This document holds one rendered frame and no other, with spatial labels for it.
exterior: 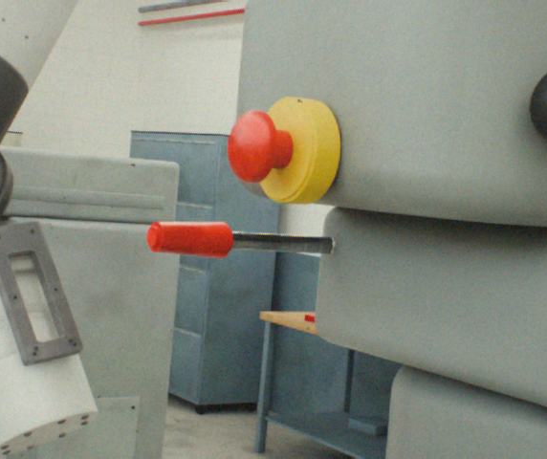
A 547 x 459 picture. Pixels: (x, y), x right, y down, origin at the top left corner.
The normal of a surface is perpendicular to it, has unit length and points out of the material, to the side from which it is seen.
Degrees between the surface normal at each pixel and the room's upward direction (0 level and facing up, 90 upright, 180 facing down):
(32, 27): 82
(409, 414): 90
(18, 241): 60
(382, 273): 90
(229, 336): 90
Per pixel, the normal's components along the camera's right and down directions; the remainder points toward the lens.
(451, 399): -0.73, -0.42
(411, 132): -0.63, -0.01
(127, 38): 0.55, 0.09
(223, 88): -0.83, -0.04
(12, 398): -0.18, -0.20
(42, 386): 0.32, -0.37
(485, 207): -0.13, 0.73
